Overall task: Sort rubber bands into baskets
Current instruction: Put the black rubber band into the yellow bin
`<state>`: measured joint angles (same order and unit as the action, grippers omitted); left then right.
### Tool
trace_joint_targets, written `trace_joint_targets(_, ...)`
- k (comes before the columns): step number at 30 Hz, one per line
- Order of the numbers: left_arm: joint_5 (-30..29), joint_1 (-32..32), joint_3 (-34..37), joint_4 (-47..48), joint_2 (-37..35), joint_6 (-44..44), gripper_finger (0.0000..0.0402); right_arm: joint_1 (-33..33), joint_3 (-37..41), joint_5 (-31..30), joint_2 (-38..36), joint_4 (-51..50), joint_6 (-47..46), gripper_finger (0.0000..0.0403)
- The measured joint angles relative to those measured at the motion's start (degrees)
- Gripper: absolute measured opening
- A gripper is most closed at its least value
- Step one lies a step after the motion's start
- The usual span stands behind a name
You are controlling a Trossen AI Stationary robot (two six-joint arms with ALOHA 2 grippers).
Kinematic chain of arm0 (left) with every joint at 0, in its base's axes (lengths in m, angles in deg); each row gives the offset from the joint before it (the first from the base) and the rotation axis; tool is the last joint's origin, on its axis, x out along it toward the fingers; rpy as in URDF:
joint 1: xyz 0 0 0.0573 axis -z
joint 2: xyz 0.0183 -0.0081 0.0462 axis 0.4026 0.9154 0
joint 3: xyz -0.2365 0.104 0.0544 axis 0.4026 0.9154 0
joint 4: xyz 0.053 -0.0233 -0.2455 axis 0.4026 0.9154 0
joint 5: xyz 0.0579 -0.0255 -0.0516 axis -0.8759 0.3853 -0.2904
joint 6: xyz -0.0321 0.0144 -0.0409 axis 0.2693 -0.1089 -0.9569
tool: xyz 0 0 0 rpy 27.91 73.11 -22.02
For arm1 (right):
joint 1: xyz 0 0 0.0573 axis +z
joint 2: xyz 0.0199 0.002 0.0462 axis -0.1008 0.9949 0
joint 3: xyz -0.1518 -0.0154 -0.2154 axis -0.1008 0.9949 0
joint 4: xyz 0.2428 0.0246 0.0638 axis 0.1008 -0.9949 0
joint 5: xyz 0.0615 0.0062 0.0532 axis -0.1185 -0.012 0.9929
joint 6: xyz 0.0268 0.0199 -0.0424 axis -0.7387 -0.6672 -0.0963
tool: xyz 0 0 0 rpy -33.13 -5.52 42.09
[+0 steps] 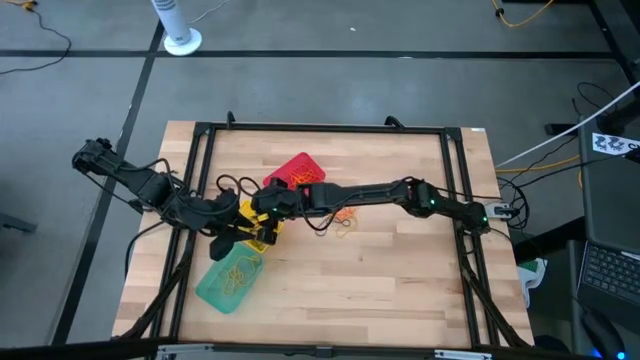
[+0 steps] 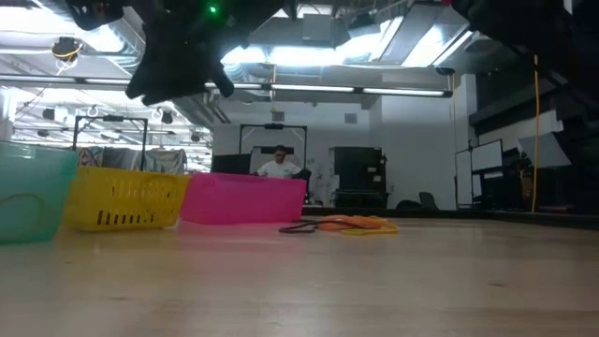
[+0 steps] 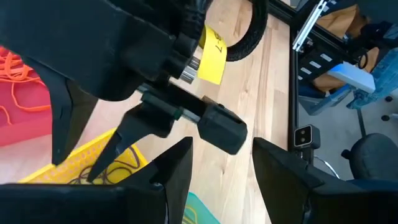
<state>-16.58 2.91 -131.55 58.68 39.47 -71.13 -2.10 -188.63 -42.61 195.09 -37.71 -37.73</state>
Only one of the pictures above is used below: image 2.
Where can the black ceiling spotlight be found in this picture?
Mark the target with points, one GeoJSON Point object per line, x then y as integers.
{"type": "Point", "coordinates": [48, 113]}
{"type": "Point", "coordinates": [167, 117]}
{"type": "Point", "coordinates": [195, 137]}

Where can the grey wall vent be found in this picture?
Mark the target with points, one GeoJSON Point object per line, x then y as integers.
{"type": "Point", "coordinates": [278, 116]}
{"type": "Point", "coordinates": [351, 118]}

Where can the grey cloth cover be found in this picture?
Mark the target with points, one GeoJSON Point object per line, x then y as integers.
{"type": "Point", "coordinates": [164, 161]}

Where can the person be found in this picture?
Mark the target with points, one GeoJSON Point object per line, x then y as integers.
{"type": "Point", "coordinates": [279, 168]}

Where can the silver ribbed ventilation duct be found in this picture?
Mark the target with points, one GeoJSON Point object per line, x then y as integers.
{"type": "Point", "coordinates": [121, 47]}

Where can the black office chair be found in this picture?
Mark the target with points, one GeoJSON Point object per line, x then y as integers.
{"type": "Point", "coordinates": [428, 200]}

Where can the teal plastic basket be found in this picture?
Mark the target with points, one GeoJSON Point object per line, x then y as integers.
{"type": "Point", "coordinates": [33, 178]}

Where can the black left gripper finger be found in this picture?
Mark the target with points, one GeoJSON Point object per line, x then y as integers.
{"type": "Point", "coordinates": [222, 79]}
{"type": "Point", "coordinates": [164, 79]}

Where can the black monitor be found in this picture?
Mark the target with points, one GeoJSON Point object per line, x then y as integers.
{"type": "Point", "coordinates": [231, 164]}

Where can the black table frame rail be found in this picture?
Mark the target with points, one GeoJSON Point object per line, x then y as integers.
{"type": "Point", "coordinates": [515, 217]}

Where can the black desk robot arm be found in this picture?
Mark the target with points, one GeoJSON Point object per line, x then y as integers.
{"type": "Point", "coordinates": [303, 175]}

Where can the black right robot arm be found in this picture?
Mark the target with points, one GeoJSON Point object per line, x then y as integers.
{"type": "Point", "coordinates": [538, 23]}

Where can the pink plastic basket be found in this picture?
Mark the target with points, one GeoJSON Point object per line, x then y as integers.
{"type": "Point", "coordinates": [243, 201]}

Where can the black cabinet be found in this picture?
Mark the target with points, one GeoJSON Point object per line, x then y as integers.
{"type": "Point", "coordinates": [360, 178]}

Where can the whiteboard on stand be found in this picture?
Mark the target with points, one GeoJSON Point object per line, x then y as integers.
{"type": "Point", "coordinates": [486, 156]}

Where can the black bag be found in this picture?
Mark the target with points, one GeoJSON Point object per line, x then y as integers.
{"type": "Point", "coordinates": [408, 205]}

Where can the yellow plastic basket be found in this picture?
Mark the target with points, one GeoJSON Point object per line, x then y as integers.
{"type": "Point", "coordinates": [121, 196]}

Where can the black equipment rack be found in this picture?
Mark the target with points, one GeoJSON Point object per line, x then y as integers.
{"type": "Point", "coordinates": [561, 192]}

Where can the grey hanging sheet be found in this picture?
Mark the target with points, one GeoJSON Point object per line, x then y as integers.
{"type": "Point", "coordinates": [547, 152]}

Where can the black stand frame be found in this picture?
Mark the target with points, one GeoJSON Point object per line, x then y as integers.
{"type": "Point", "coordinates": [273, 126]}
{"type": "Point", "coordinates": [113, 118]}

